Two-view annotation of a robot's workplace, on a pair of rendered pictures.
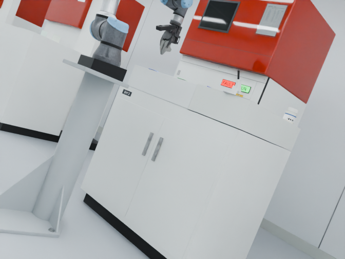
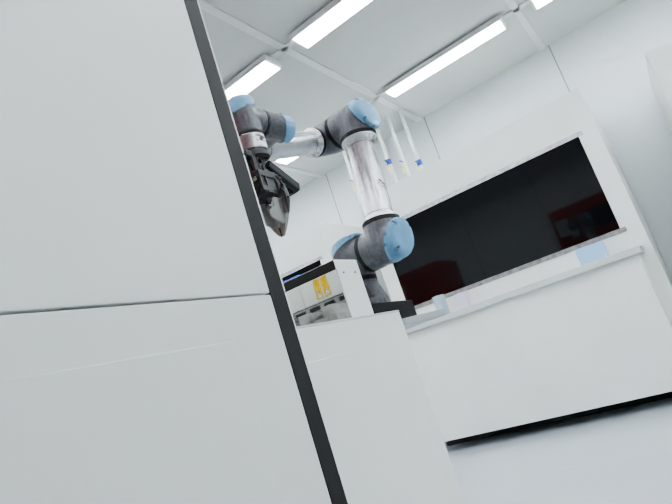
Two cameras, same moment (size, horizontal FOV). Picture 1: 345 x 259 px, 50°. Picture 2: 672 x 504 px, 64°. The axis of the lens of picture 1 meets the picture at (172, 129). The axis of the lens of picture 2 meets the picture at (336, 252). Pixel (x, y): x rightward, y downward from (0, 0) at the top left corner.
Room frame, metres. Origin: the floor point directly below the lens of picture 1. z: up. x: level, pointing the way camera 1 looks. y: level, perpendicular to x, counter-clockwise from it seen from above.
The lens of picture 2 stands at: (3.52, 0.11, 0.73)
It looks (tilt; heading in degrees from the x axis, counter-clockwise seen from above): 12 degrees up; 169
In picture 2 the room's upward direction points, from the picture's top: 18 degrees counter-clockwise
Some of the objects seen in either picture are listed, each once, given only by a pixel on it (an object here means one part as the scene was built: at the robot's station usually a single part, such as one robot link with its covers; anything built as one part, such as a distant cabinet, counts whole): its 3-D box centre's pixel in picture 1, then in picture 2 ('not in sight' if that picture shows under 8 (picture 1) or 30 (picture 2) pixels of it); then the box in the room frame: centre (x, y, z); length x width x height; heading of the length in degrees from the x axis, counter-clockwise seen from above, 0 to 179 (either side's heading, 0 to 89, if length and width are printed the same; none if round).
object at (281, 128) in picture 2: (171, 0); (269, 130); (2.23, 0.29, 1.38); 0.11 x 0.11 x 0.08; 41
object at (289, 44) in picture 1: (256, 43); not in sight; (2.96, -0.37, 1.52); 0.81 x 0.75 x 0.60; 48
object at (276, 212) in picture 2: (164, 48); (277, 215); (2.32, 0.24, 1.12); 0.06 x 0.03 x 0.09; 138
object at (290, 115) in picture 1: (290, 115); not in sight; (2.22, -0.63, 1.01); 0.07 x 0.07 x 0.10
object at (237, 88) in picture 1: (235, 90); not in sight; (2.18, -0.26, 1.03); 0.06 x 0.04 x 0.13; 138
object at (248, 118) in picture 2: (180, 7); (244, 120); (2.30, 0.23, 1.38); 0.09 x 0.08 x 0.11; 131
